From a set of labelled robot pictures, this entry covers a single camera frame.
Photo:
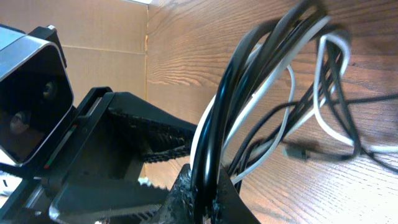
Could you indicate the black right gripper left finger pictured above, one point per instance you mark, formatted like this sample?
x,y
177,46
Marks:
x,y
179,207

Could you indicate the brown cardboard panel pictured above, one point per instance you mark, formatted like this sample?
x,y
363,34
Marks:
x,y
103,41

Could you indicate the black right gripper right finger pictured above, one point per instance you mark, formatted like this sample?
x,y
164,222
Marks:
x,y
228,206

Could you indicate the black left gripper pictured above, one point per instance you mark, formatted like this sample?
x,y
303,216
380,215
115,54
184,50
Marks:
x,y
88,171

